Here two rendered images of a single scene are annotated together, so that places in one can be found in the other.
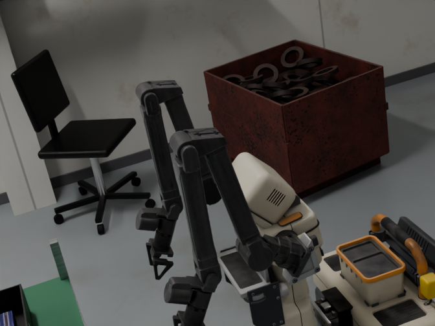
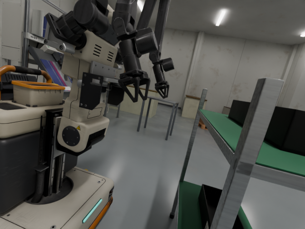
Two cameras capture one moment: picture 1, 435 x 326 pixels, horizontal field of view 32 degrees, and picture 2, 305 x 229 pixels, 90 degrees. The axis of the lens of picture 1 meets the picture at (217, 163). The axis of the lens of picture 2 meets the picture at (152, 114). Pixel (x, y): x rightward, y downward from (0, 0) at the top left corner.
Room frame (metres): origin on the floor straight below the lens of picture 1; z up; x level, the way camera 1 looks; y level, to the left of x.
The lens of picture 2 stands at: (2.59, 0.55, 1.05)
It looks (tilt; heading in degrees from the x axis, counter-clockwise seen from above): 11 degrees down; 205
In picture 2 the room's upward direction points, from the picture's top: 12 degrees clockwise
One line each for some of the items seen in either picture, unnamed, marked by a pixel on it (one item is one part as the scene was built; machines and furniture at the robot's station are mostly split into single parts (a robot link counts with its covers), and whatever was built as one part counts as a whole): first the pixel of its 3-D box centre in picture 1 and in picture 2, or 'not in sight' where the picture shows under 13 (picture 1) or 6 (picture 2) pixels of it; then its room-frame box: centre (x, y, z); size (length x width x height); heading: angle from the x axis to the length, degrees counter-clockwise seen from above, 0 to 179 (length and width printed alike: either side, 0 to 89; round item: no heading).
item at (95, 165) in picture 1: (85, 138); not in sight; (4.49, 0.80, 0.54); 0.68 x 0.68 x 1.07
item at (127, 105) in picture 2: not in sight; (123, 96); (-2.00, -2.90, 0.44); 2.51 x 0.81 x 0.88; 104
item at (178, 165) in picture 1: (197, 213); (160, 24); (1.72, 0.08, 1.40); 0.11 x 0.06 x 0.43; 14
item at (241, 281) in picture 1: (253, 277); (104, 86); (1.97, -0.04, 0.99); 0.28 x 0.16 x 0.22; 14
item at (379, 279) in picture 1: (371, 270); (40, 93); (2.07, -0.44, 0.87); 0.23 x 0.15 x 0.11; 14
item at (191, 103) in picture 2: not in sight; (192, 105); (-5.24, -1.04, 0.45); 2.66 x 0.86 x 0.91; 15
